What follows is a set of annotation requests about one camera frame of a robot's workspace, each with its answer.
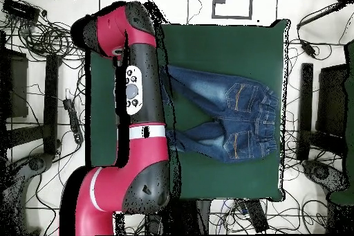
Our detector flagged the blue denim jeans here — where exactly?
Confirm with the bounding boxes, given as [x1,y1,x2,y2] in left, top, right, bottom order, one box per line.
[160,64,279,164]

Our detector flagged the dark flat panel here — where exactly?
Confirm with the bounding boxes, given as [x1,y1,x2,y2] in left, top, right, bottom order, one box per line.
[0,48,29,119]
[316,64,349,137]

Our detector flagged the dark green table cloth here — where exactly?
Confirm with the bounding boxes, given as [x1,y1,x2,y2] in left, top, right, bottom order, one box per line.
[84,19,291,202]

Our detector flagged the black power strip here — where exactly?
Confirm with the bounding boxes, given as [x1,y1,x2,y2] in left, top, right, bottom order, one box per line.
[62,98,84,145]

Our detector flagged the black oblong device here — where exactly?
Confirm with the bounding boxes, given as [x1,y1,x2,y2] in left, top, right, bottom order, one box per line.
[245,199,269,233]

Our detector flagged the black stand beam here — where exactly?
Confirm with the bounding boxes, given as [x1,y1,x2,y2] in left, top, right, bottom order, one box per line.
[43,54,60,156]
[297,62,315,161]

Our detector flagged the grey round stand foot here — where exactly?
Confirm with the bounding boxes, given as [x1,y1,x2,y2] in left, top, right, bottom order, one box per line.
[26,153,54,172]
[302,159,348,192]

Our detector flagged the black power adapter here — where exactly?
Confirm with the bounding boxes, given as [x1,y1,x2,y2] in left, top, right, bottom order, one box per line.
[299,39,317,58]

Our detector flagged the black tube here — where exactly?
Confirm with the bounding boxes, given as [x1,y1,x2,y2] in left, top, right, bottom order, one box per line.
[297,1,345,29]

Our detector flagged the black box device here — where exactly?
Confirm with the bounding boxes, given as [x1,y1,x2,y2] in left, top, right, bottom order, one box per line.
[2,0,41,22]

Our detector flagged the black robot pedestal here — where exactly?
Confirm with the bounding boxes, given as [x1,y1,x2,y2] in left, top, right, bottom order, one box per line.
[146,199,212,235]

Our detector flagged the tangled black cable bundle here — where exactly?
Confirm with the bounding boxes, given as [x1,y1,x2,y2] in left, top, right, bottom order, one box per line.
[16,17,86,62]

